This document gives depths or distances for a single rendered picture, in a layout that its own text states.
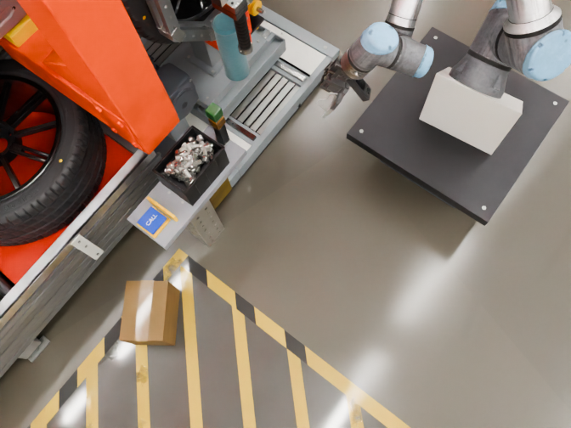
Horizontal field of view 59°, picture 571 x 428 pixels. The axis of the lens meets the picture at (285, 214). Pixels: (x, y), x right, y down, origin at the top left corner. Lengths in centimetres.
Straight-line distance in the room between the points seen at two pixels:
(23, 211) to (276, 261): 94
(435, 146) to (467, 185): 19
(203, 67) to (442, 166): 105
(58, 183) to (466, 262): 154
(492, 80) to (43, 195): 150
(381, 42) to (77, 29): 75
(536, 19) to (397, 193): 91
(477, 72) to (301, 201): 86
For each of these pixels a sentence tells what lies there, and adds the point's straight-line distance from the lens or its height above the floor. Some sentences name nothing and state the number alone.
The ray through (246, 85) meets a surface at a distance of 225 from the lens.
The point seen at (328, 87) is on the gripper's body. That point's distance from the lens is 161.
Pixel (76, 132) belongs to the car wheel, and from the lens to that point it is 190.
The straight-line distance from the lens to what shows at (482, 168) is 198.
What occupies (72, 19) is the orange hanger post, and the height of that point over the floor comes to 114.
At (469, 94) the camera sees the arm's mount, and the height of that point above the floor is 56.
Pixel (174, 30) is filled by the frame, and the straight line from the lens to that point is 166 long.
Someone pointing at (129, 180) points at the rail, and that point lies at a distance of 190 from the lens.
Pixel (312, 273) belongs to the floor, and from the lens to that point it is 206.
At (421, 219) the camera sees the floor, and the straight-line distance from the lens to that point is 217.
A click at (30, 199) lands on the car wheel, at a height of 50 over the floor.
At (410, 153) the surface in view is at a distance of 194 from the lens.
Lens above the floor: 201
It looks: 70 degrees down
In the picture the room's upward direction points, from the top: 9 degrees counter-clockwise
